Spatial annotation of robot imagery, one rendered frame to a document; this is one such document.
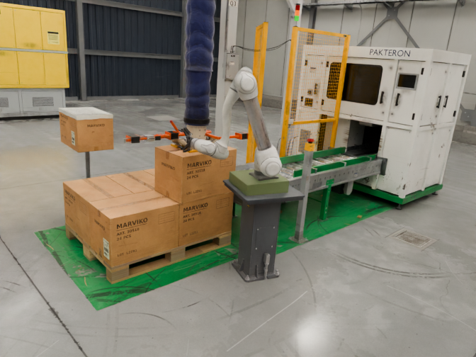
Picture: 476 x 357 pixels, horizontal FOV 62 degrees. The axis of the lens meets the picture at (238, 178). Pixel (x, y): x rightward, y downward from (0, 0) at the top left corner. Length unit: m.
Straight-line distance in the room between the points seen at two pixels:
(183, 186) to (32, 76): 7.56
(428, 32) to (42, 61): 9.78
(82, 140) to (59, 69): 6.08
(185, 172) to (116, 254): 0.82
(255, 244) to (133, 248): 0.96
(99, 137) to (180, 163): 1.68
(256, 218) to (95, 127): 2.29
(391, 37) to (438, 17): 1.30
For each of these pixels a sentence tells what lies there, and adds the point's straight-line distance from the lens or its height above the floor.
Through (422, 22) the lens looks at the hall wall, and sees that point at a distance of 12.42.
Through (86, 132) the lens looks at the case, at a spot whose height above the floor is 0.83.
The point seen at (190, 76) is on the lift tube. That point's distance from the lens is 3.33.
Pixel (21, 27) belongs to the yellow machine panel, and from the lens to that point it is 10.33.
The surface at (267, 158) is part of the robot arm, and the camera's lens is 2.78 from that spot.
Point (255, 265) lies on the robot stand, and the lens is 3.28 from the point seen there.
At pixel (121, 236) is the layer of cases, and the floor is 0.38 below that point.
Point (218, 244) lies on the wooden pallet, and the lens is 3.75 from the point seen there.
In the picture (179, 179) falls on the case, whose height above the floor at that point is 0.75.
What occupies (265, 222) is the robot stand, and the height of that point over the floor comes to 0.50.
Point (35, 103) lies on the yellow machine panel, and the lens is 10.50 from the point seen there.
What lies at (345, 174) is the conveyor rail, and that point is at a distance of 4.73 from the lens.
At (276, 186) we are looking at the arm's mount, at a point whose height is 0.81.
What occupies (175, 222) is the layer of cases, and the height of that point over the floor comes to 0.38.
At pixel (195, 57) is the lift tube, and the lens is 3.30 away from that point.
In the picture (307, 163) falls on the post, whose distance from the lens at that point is 3.79.
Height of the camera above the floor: 1.73
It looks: 17 degrees down
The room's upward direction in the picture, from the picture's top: 4 degrees clockwise
